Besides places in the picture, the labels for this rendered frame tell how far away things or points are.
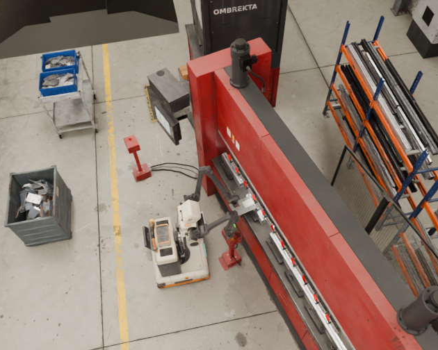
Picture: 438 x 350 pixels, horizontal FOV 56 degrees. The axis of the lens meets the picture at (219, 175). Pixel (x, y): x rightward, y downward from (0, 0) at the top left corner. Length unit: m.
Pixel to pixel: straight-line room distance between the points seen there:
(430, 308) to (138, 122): 5.36
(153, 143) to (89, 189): 1.22
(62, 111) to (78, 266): 2.55
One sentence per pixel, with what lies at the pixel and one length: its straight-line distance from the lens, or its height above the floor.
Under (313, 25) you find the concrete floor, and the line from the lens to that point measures 8.79.
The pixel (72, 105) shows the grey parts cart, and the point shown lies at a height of 0.33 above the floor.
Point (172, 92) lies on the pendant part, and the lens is 4.56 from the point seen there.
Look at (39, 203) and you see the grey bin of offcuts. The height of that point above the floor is 0.56.
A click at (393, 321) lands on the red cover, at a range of 3.10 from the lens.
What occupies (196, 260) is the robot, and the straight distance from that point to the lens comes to 5.25.
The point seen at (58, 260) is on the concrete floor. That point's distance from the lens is 5.99.
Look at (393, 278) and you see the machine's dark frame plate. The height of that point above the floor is 2.30.
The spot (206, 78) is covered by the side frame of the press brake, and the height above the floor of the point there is 2.23.
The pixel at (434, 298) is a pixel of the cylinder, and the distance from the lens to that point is 2.72.
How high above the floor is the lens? 5.12
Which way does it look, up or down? 56 degrees down
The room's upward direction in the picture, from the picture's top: 3 degrees counter-clockwise
